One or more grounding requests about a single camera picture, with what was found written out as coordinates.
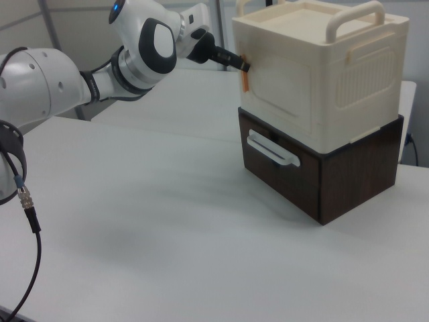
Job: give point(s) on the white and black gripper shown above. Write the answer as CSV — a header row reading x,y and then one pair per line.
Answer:
x,y
197,27

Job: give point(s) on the cream cabinet door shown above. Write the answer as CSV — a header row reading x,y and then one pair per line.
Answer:
x,y
281,84

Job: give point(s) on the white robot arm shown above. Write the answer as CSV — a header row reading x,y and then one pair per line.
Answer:
x,y
40,84

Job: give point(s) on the cream plastic cabinet body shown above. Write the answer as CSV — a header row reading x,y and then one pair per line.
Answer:
x,y
362,77

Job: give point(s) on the dark brown drawer box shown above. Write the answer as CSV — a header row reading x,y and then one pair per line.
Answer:
x,y
358,177

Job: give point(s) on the grey metal partition post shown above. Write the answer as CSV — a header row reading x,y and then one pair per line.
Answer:
x,y
220,20

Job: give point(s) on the slanted grey metal post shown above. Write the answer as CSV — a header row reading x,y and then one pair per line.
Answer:
x,y
50,23

